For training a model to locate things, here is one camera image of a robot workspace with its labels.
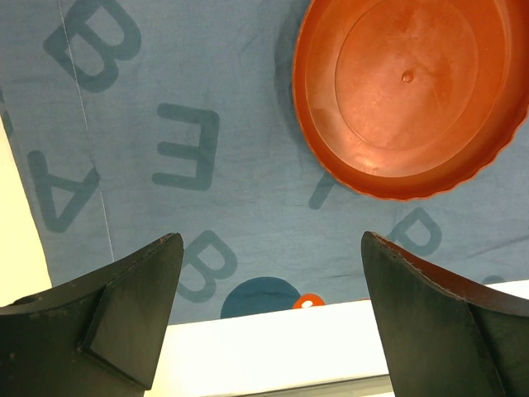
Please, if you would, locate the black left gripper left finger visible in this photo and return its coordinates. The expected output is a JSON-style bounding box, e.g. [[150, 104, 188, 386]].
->
[[1, 233, 184, 396]]

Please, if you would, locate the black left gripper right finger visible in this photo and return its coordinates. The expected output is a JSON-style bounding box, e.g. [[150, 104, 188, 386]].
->
[[361, 232, 528, 396]]

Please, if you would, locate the blue letter-print cloth napkin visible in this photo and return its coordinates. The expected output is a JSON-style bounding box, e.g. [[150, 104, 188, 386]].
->
[[1, 1, 528, 323]]

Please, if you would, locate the red round plastic plate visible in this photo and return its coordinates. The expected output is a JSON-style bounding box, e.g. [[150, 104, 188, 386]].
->
[[292, 1, 528, 201]]

